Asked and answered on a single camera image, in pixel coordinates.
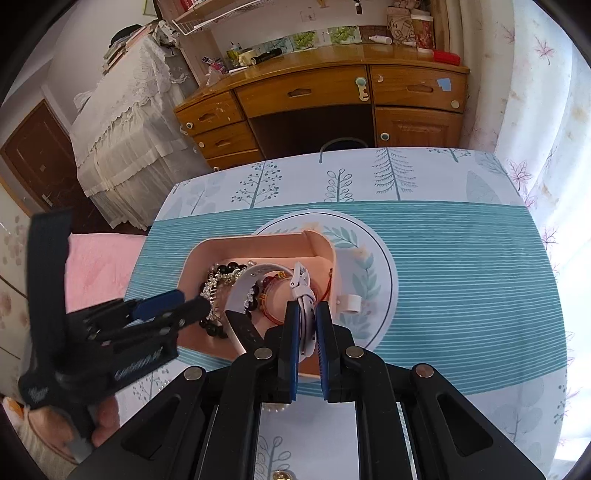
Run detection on person's left forearm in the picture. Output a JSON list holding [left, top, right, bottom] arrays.
[[0, 397, 80, 480]]

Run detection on pink blanket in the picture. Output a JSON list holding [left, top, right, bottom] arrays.
[[65, 233, 149, 315]]

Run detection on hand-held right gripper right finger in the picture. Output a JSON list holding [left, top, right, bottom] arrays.
[[315, 304, 546, 480]]

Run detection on red floral container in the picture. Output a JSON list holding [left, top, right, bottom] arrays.
[[411, 14, 436, 49]]

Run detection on black flashlight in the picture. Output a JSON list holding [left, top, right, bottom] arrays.
[[252, 48, 284, 66]]

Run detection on black bead bracelet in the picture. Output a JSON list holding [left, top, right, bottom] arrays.
[[198, 261, 260, 340]]

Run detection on dark chair back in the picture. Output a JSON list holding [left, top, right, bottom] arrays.
[[320, 137, 369, 153]]

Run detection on white strap watch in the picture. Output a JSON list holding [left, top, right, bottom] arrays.
[[225, 261, 319, 358]]

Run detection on white wire shelf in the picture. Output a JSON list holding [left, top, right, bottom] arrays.
[[173, 0, 278, 36]]

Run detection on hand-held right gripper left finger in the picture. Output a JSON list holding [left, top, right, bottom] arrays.
[[67, 301, 302, 480]]

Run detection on silver rhinestone jewelry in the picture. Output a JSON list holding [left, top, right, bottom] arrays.
[[202, 265, 242, 325]]

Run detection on small wooden desk drawer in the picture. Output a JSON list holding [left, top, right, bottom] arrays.
[[177, 92, 245, 136], [205, 148, 264, 172], [191, 122, 256, 158]]

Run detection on pink plastic box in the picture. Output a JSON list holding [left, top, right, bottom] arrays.
[[178, 232, 341, 380]]

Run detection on wooden cabinet door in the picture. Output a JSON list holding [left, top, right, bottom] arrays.
[[375, 106, 464, 149]]

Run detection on person's left hand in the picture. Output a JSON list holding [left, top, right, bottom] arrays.
[[90, 396, 122, 449]]

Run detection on wide wooden desk drawer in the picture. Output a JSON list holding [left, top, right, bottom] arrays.
[[236, 66, 372, 117]]

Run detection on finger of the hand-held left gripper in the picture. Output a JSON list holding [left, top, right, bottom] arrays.
[[88, 295, 212, 352], [69, 290, 186, 334]]

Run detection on wooden desk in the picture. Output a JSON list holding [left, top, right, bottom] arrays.
[[174, 44, 471, 172]]

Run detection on tree print tablecloth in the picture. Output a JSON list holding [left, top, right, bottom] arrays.
[[124, 147, 572, 480]]

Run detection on brown door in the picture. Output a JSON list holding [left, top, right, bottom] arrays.
[[0, 99, 83, 223]]

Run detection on white lace cloth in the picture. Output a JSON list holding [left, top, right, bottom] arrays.
[[69, 28, 214, 232]]

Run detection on white floral wardrobe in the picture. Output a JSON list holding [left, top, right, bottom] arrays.
[[0, 178, 37, 372]]

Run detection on desk drawer with blue sticker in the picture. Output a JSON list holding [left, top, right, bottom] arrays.
[[370, 66, 468, 112]]

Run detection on stack of books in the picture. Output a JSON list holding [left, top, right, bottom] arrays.
[[102, 23, 156, 75]]

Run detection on patterned beige canister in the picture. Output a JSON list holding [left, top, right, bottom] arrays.
[[387, 6, 414, 45]]

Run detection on floral curtain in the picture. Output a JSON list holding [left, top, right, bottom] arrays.
[[450, 0, 591, 464]]

